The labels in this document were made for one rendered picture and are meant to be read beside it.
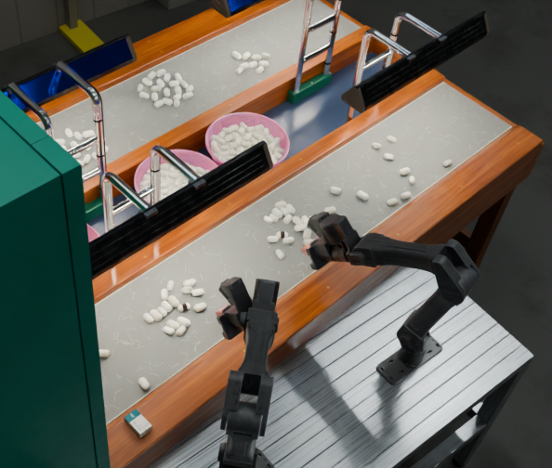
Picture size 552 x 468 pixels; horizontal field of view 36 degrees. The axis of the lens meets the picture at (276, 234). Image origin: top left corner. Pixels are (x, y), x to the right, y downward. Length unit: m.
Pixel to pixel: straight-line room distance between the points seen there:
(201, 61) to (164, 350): 1.19
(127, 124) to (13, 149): 1.61
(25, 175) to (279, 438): 1.23
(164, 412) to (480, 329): 0.94
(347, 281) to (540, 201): 1.72
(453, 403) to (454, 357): 0.15
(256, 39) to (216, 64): 0.21
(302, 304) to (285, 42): 1.19
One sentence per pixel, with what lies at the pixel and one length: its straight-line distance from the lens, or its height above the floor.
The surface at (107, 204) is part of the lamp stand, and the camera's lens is 2.13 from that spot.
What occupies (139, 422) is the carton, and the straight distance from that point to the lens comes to 2.03.
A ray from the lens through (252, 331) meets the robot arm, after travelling 1.82.
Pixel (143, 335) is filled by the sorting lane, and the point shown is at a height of 0.74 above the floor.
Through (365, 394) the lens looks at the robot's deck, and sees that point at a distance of 2.25.
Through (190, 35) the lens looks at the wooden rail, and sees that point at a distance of 3.07.
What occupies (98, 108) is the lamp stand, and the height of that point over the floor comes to 1.08.
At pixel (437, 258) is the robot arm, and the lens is 1.98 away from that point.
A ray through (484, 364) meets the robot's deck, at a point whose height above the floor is 0.67.
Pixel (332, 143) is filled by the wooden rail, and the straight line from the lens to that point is 2.71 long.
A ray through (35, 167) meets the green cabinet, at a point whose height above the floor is 1.79.
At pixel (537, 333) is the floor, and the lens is 3.41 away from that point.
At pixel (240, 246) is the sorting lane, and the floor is 0.74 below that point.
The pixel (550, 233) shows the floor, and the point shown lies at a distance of 3.78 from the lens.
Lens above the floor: 2.57
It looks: 49 degrees down
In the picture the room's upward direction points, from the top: 9 degrees clockwise
